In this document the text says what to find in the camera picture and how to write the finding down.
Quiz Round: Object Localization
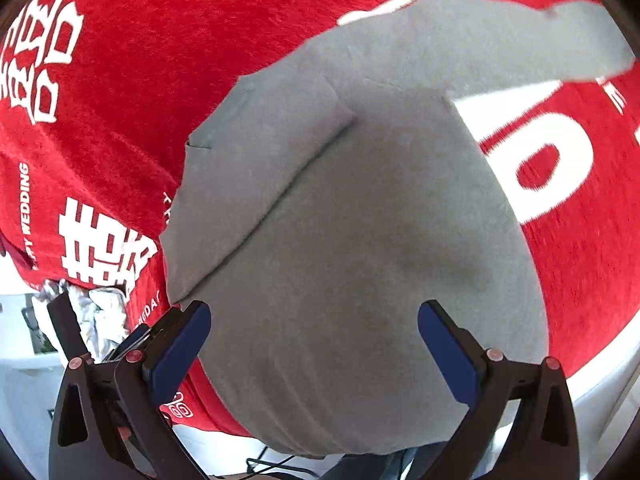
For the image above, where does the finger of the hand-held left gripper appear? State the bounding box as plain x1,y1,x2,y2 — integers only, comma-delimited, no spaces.
106,306,176,362
46,291,90,362

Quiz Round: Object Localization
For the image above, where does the black cable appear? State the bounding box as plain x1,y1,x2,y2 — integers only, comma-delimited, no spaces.
244,452,323,479

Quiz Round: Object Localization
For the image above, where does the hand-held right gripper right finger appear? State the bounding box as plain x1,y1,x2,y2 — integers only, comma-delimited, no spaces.
418,299,581,480

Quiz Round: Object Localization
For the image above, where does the dark red cloth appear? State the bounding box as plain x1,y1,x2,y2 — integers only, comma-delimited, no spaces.
0,234,32,272

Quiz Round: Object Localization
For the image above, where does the crumpled white grey cloth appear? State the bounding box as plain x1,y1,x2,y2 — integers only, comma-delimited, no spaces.
32,279,132,363

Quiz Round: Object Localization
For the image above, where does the grey small shirt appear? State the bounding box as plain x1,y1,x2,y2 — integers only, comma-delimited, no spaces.
159,0,637,457

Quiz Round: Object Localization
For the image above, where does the red printed blanket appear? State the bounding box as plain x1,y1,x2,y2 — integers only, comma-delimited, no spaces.
0,0,640,436

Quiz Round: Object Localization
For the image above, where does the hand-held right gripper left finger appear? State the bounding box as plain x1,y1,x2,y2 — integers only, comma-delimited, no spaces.
49,300,212,480

